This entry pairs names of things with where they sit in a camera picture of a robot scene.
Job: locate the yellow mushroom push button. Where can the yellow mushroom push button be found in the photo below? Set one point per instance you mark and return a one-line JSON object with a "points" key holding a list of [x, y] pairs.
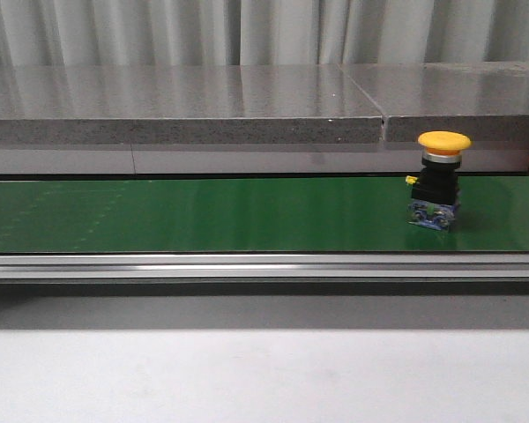
{"points": [[434, 191]]}

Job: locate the green conveyor belt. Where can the green conveyor belt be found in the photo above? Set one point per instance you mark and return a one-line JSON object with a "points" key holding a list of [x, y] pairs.
{"points": [[310, 215]]}

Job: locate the grey stone counter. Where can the grey stone counter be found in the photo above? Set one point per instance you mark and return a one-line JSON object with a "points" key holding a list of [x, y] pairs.
{"points": [[258, 119]]}

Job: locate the grey curtain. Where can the grey curtain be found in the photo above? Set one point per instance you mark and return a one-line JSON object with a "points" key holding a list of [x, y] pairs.
{"points": [[261, 32]]}

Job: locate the aluminium conveyor frame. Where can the aluminium conveyor frame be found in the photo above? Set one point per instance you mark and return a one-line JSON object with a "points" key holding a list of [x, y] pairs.
{"points": [[257, 268]]}

